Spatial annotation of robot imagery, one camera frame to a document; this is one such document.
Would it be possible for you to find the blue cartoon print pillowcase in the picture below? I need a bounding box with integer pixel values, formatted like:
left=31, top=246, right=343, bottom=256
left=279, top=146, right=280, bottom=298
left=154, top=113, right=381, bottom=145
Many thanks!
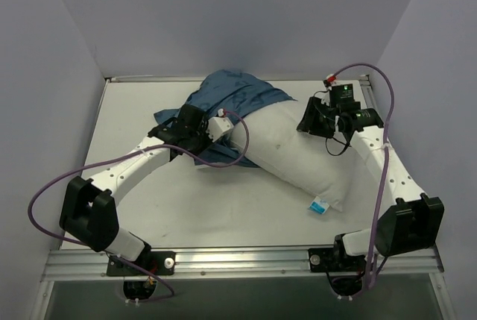
left=153, top=69, right=297, bottom=168

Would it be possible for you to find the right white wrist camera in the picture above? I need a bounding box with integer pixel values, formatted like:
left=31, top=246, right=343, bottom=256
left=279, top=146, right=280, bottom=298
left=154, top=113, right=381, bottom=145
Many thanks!
left=323, top=74, right=336, bottom=90

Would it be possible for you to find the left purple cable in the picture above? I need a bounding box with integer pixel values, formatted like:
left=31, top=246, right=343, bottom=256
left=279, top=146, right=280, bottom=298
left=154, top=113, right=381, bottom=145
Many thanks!
left=28, top=110, right=250, bottom=301

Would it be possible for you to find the aluminium right side rail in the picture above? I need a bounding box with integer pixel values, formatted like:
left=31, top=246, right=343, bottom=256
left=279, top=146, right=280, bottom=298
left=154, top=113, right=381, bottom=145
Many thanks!
left=360, top=75, right=414, bottom=190

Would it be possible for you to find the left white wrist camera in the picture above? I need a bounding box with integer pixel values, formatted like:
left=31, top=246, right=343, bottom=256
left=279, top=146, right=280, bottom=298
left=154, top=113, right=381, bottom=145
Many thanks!
left=206, top=108, right=234, bottom=142

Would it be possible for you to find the white pillow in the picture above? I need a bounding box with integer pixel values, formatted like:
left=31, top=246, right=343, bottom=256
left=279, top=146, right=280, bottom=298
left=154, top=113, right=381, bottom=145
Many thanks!
left=230, top=101, right=356, bottom=211

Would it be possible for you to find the aluminium rail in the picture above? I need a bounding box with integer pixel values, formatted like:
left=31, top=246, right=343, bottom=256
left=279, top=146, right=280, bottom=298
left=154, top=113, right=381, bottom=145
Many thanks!
left=360, top=75, right=414, bottom=190
left=41, top=245, right=443, bottom=281

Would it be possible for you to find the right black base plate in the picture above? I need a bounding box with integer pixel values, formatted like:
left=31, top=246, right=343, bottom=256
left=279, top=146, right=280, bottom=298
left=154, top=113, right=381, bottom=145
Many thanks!
left=308, top=248, right=367, bottom=273

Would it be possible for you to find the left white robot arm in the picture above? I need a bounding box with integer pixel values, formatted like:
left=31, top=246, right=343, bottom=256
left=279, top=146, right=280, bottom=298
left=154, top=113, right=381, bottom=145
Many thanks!
left=60, top=105, right=212, bottom=274

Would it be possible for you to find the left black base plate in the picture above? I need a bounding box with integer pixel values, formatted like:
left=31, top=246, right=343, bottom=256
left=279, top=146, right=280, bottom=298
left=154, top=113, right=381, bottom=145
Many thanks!
left=106, top=251, right=176, bottom=277

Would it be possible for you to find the blue white pillow tag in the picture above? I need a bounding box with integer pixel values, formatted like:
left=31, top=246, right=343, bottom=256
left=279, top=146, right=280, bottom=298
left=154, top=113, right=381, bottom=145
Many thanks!
left=308, top=197, right=329, bottom=215

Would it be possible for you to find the aluminium front rail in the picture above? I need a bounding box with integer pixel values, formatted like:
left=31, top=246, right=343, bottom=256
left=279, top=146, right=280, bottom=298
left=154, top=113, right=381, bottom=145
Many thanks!
left=41, top=245, right=443, bottom=281

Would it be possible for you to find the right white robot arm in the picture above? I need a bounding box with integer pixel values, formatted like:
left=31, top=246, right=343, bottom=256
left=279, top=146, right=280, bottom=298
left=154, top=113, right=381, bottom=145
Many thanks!
left=297, top=83, right=444, bottom=270

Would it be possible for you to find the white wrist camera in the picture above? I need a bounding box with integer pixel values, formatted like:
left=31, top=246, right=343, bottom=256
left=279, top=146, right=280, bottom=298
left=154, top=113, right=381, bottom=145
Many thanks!
left=206, top=108, right=234, bottom=142
left=323, top=74, right=336, bottom=90

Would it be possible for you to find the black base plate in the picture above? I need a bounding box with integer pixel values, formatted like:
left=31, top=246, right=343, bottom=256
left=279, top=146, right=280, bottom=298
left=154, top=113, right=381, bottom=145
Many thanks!
left=308, top=248, right=367, bottom=273
left=106, top=251, right=176, bottom=277

